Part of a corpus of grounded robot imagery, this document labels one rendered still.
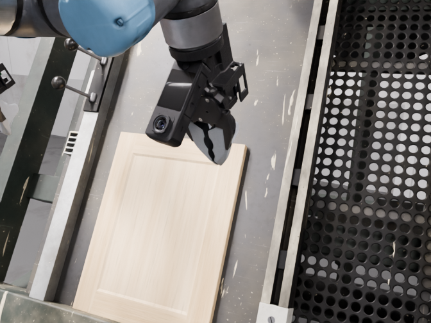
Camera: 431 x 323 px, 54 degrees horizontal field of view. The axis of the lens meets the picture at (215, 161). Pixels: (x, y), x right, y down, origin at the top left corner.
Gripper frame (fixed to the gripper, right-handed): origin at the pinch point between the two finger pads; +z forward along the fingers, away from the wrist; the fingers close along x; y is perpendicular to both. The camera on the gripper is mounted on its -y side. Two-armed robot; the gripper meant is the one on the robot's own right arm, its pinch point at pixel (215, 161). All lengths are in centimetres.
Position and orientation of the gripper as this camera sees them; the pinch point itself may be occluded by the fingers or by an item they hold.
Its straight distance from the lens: 65.7
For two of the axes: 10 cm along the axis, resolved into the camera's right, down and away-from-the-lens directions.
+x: -8.5, -2.3, 4.8
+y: 5.0, -6.6, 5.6
